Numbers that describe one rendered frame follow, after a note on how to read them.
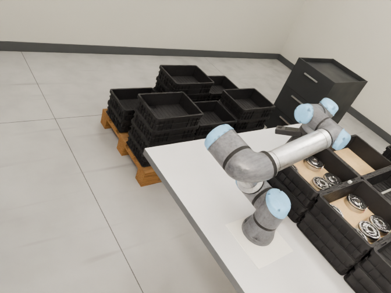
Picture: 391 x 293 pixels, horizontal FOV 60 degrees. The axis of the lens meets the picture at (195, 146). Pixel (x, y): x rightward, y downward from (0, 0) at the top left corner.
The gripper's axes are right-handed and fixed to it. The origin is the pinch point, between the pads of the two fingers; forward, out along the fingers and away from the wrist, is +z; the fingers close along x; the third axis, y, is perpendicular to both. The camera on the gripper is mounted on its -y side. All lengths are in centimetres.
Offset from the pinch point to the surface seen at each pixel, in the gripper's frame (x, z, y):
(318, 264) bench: -19, 22, 42
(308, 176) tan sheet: 22.1, 11.6, 22.2
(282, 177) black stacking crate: 7.2, 11.9, 9.4
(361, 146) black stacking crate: 74, 2, 47
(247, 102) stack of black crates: 141, 54, -29
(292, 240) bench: -13.7, 23.8, 27.9
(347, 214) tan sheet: 8.4, 8.5, 44.9
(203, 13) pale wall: 292, 58, -145
